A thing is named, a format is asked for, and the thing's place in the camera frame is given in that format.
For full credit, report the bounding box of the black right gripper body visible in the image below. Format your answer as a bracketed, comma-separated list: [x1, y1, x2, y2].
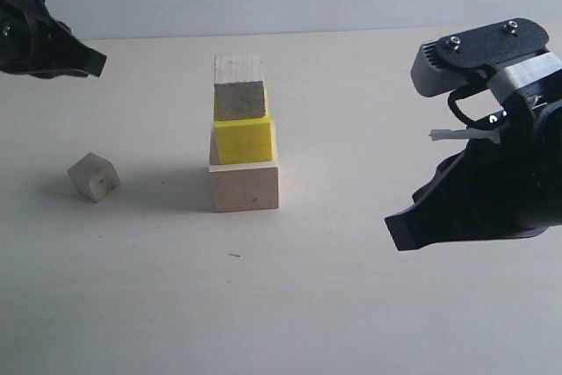
[413, 103, 561, 241]

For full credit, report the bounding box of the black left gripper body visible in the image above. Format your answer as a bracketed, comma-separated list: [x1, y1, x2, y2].
[1, 0, 73, 79]

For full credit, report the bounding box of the small wooden cube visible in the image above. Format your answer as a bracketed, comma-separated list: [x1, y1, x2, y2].
[67, 152, 120, 203]

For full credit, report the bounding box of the large pale wooden cube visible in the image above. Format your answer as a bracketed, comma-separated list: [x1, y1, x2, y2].
[208, 126, 279, 213]

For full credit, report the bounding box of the medium wooden cube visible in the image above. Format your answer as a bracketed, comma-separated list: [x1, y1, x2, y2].
[213, 53, 266, 121]

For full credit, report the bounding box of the yellow cube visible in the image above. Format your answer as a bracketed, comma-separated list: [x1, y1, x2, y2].
[213, 90, 276, 164]

